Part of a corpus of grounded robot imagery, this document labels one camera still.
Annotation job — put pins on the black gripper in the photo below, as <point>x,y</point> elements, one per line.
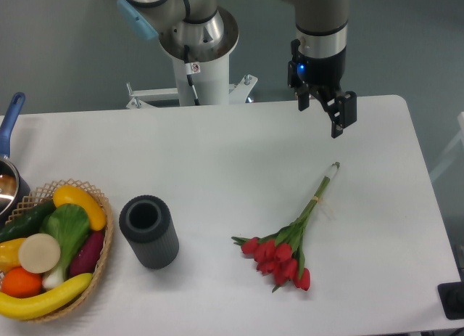
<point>320,77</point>

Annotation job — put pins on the red tulip bouquet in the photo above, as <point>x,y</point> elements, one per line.
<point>281,254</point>

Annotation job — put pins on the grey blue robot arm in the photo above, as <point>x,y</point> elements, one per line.
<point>321,25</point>

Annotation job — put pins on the dark grey ribbed vase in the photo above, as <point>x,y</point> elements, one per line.
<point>146,223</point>

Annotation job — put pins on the black device at edge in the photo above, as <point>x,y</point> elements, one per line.
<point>451,297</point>

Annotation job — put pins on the yellow squash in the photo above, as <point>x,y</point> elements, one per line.
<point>69,194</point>

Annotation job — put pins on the green bok choy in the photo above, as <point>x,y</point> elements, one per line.
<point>69,225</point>

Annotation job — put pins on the purple sweet potato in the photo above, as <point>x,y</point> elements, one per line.
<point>87,257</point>

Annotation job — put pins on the woven wicker basket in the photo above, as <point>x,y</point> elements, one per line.
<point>44,193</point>

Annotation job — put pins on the green cucumber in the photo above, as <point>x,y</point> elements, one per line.
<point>27,223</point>

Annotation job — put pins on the beige round disc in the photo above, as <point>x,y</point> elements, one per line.
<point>39,253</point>

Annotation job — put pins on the yellow bell pepper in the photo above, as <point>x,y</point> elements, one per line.
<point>9,254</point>

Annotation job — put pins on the orange fruit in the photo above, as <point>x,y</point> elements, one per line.
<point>20,283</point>

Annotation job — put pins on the yellow banana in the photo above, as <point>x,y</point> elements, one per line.
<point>47,302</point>

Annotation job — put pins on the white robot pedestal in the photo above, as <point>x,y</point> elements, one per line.
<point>200,56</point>

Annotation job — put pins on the white frame at right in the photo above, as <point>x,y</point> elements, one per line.
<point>449,153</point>

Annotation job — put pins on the blue handled saucepan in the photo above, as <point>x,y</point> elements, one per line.
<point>13,186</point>

